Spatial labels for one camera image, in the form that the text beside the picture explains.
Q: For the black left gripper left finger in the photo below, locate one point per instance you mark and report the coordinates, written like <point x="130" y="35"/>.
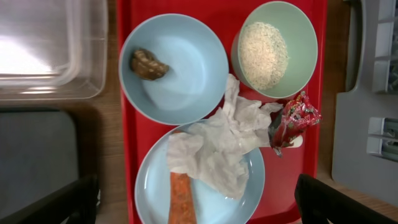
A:
<point x="75" y="203"/>

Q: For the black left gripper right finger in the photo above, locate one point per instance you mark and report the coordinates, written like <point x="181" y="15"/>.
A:
<point x="320" y="203"/>

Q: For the light blue plate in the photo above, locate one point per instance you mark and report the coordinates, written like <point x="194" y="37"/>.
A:
<point x="152" y="191"/>

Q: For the red snack wrapper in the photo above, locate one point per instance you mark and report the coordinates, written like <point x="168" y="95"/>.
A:
<point x="293" y="119"/>

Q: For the orange carrot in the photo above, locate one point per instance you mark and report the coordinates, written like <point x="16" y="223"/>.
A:
<point x="182" y="209"/>

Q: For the white tissue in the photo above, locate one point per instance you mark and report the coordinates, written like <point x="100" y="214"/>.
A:
<point x="212" y="150"/>

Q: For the grey dishwasher rack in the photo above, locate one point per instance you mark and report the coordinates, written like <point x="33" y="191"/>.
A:
<point x="365" y="139"/>

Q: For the red plastic tray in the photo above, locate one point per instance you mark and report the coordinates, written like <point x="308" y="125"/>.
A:
<point x="225" y="18"/>

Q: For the brown food scrap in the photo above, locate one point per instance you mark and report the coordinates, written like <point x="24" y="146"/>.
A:
<point x="146" y="66"/>

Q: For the clear plastic bin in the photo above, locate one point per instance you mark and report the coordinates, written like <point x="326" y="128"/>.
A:
<point x="53" y="49"/>

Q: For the green bowl with rice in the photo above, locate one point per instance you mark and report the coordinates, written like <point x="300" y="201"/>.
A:
<point x="302" y="47"/>

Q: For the light blue bowl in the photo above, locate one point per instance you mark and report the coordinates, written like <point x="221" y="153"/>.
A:
<point x="198" y="69"/>

